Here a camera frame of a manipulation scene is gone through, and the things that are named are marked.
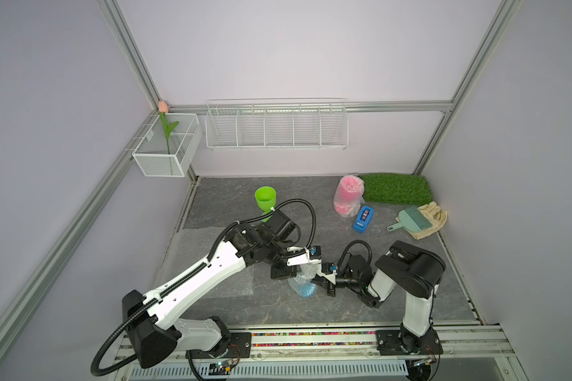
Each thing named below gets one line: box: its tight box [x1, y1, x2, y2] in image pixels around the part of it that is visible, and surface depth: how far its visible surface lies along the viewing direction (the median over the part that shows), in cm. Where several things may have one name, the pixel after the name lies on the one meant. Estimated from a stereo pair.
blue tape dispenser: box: [352, 204, 375, 234], surface depth 103 cm
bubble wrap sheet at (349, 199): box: [332, 174, 365, 218], surface depth 101 cm
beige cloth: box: [403, 200, 449, 241], surface depth 107 cm
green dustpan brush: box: [386, 204, 433, 233], surface depth 105 cm
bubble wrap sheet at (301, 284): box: [287, 262, 317, 298], surface depth 71 cm
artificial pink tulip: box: [158, 100, 180, 154], surface depth 92 cm
